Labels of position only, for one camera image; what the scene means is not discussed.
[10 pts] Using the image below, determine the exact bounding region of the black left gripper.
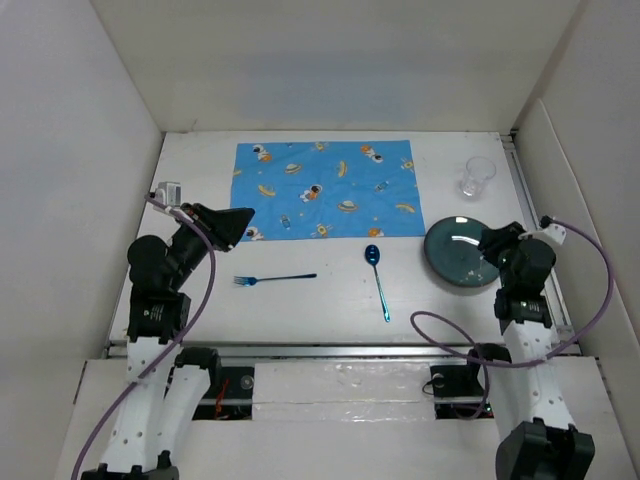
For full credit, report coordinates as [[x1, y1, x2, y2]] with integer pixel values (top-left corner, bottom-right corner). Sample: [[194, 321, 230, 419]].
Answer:
[[169, 201, 254, 287]]

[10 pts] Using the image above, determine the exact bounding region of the blue metal fork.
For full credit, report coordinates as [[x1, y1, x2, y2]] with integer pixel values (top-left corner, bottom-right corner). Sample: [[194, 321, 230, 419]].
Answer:
[[233, 273, 317, 287]]

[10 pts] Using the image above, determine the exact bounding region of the dark teal ceramic plate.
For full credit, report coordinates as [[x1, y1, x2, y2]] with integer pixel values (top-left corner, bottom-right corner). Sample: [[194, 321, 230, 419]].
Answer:
[[423, 216, 499, 288]]

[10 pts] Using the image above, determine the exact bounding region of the clear drinking glass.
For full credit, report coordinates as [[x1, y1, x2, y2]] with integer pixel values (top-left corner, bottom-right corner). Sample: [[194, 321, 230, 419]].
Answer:
[[458, 156, 497, 198]]

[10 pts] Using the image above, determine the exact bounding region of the blue space-print placemat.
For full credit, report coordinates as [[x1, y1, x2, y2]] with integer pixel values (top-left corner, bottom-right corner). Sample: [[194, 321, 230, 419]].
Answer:
[[231, 140, 425, 242]]

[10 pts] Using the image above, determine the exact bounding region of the blue metal spoon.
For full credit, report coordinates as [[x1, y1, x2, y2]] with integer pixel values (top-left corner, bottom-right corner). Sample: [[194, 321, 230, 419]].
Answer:
[[364, 244, 391, 323]]

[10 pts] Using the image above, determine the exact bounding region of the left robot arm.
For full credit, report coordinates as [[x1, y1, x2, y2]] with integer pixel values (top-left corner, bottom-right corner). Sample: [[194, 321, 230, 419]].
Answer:
[[71, 196, 255, 479]]

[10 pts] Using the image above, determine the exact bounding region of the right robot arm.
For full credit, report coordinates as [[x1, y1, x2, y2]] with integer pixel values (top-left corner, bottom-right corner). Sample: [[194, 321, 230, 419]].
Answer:
[[462, 218, 595, 479]]

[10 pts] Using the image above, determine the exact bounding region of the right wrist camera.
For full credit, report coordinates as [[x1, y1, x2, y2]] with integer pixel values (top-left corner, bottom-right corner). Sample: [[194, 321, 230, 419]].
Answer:
[[518, 215, 567, 246]]

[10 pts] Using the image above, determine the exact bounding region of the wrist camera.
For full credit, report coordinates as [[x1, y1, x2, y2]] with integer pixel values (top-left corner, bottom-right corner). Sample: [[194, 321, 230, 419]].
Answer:
[[518, 215, 567, 246], [152, 181, 182, 207]]

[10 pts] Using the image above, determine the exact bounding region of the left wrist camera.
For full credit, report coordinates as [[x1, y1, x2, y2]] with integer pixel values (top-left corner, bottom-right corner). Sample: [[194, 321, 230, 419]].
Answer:
[[152, 181, 182, 207]]

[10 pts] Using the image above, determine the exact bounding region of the aluminium table rail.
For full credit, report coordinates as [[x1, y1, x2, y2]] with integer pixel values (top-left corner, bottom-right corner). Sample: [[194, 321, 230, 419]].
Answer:
[[103, 339, 581, 359]]

